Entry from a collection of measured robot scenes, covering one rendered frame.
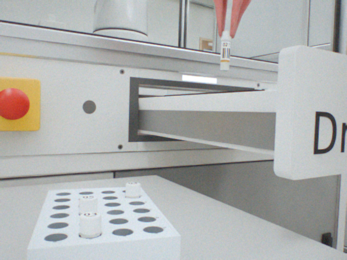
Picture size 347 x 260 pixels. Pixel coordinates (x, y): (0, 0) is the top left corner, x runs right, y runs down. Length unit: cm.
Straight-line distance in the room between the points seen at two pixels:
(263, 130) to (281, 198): 54
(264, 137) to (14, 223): 25
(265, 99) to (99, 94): 30
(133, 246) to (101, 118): 36
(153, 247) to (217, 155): 48
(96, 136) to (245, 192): 37
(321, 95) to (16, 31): 41
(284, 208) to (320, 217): 16
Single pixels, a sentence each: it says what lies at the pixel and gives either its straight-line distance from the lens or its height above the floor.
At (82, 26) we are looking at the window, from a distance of 55.
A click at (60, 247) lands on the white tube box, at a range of 19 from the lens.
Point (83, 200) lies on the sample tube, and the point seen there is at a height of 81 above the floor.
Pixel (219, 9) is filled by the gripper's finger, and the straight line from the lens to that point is 38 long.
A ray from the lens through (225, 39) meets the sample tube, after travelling 38.
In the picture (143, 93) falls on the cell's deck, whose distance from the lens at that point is 90.
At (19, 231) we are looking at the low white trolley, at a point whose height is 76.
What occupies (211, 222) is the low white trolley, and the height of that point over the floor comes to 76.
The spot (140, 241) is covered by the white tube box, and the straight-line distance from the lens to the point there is 19.
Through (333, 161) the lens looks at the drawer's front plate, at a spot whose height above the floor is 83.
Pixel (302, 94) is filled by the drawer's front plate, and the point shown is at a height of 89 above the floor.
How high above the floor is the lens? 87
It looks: 3 degrees down
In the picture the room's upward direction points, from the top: 2 degrees clockwise
